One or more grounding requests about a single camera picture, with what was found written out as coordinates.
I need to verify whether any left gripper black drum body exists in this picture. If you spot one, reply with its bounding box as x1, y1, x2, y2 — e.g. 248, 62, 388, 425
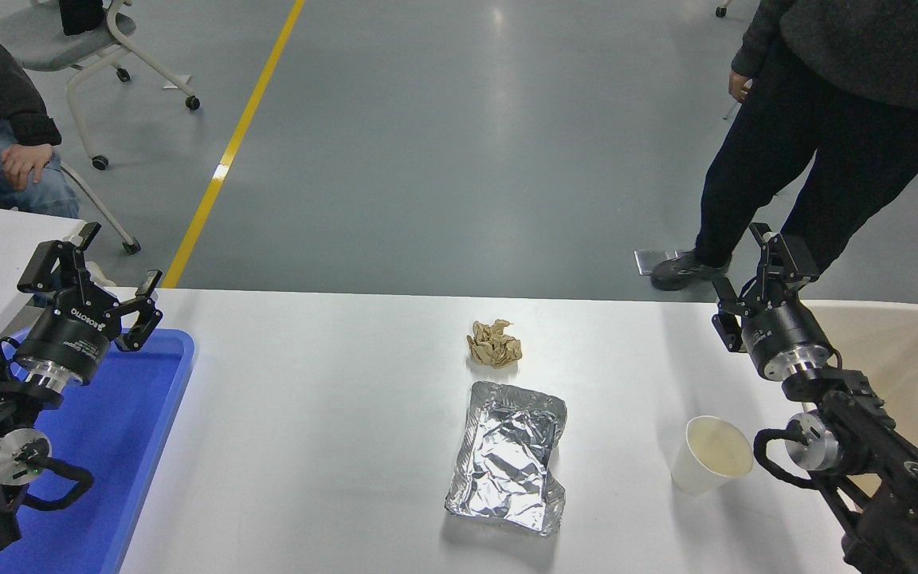
15, 285, 124, 385

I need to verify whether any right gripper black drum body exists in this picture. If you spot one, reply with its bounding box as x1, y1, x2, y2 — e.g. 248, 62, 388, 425
738, 301, 833, 372

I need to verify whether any white paper cup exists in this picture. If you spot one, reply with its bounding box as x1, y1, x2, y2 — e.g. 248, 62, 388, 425
671, 415, 755, 496

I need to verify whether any tan paper ball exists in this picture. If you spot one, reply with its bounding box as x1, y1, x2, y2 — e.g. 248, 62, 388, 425
467, 320, 524, 369

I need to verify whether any silver foil tray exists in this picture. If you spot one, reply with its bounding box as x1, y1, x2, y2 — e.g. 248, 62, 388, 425
444, 380, 568, 537

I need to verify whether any seated person's left hand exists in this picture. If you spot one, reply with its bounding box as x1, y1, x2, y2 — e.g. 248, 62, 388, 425
1, 143, 55, 191

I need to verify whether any seated person's wheeled chair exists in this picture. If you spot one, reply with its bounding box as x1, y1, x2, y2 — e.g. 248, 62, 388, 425
59, 162, 142, 256

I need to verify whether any silver floor outlet plate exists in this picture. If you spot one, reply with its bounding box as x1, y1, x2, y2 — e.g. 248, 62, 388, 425
634, 250, 675, 277

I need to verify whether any blue plastic tray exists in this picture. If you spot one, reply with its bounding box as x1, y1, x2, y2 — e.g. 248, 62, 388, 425
0, 327, 195, 574

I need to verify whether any large pale plastic bin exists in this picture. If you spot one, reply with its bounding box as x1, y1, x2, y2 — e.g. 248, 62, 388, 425
794, 300, 918, 519

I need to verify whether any standing person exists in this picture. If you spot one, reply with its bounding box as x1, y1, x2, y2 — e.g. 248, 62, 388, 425
650, 0, 918, 292

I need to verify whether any grey wheeled chair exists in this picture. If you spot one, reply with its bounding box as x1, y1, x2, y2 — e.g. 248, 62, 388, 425
0, 0, 202, 171

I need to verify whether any black item on chair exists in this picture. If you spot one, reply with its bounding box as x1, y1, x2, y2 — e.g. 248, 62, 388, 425
58, 0, 107, 37

